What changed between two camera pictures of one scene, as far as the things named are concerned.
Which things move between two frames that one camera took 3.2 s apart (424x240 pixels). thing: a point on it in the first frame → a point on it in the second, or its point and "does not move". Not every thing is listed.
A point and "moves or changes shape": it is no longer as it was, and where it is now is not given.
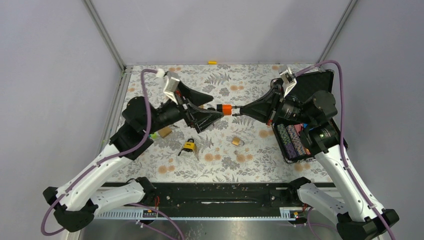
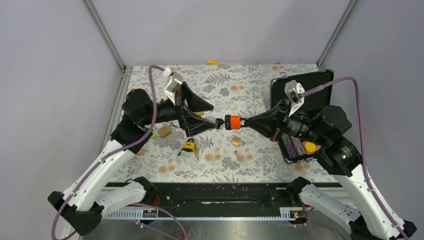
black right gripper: (262, 109) → (272, 121)
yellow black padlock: (189, 145) does not move
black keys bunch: (205, 107) moves or changes shape
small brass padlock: (236, 140) does not move
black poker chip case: (288, 135) does not move
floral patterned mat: (234, 148) does not move
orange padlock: (226, 109) → (233, 122)
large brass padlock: (165, 131) does not move
